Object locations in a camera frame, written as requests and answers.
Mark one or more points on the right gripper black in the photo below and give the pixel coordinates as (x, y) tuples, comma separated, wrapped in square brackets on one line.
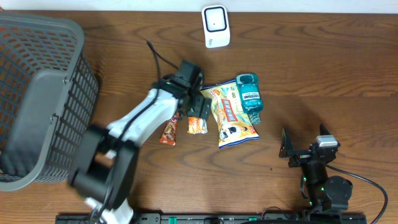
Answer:
[(300, 157)]

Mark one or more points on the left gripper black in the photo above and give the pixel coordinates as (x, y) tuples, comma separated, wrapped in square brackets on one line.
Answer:
[(194, 109)]

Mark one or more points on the small orange snack pack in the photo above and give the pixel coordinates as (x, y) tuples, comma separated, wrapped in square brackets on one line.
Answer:
[(197, 126)]

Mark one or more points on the yellow snack bag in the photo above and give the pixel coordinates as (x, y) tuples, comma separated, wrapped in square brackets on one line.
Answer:
[(233, 123)]

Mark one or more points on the red-brown chocolate bar wrapper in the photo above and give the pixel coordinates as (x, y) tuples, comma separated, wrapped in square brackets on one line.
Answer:
[(169, 134)]

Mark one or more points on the teal Listerine mouthwash bottle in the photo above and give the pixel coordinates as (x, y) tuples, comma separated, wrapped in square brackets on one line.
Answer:
[(251, 102)]

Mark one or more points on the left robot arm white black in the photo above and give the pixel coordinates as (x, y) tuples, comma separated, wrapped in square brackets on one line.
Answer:
[(103, 168)]

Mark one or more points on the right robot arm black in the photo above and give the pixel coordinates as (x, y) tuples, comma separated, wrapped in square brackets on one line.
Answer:
[(327, 194)]

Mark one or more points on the white barcode scanner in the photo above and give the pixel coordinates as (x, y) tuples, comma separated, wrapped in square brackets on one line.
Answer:
[(216, 26)]

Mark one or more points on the grey plastic mesh basket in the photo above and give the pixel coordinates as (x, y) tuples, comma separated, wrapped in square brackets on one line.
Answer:
[(48, 94)]

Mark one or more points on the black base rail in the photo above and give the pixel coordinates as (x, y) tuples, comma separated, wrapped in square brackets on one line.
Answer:
[(155, 218)]

